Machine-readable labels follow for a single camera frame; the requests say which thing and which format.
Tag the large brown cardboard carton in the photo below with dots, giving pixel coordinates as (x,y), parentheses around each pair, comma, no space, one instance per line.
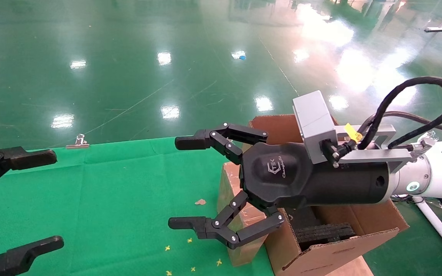
(340,253)

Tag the silver binder clip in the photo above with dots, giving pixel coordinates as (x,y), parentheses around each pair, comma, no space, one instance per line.
(78,142)

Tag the green table cloth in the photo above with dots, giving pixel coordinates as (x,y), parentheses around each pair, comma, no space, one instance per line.
(109,199)

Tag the white flat bar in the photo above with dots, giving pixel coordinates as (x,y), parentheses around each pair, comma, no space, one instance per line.
(438,28)

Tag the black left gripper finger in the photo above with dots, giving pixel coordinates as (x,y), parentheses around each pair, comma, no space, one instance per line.
(21,253)
(21,158)

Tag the small brown cardboard box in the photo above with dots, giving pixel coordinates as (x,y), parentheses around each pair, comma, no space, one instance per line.
(229,182)

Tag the small cardboard scrap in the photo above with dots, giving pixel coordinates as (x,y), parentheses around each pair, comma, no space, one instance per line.
(200,202)

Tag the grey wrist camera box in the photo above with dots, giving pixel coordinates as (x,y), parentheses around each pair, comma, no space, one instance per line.
(315,122)

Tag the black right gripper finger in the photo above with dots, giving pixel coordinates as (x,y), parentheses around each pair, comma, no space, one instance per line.
(221,138)
(221,230)

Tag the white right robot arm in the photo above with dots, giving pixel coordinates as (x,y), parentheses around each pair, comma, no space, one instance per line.
(441,170)

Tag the long black foam insert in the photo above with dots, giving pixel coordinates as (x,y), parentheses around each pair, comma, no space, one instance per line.
(324,233)

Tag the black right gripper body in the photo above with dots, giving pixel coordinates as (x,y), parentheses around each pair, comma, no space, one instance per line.
(320,184)

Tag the silver camera mount bracket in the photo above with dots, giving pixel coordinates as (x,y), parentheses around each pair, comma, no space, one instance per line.
(378,155)

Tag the white frame pole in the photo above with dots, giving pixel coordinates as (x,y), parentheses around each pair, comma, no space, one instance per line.
(441,230)

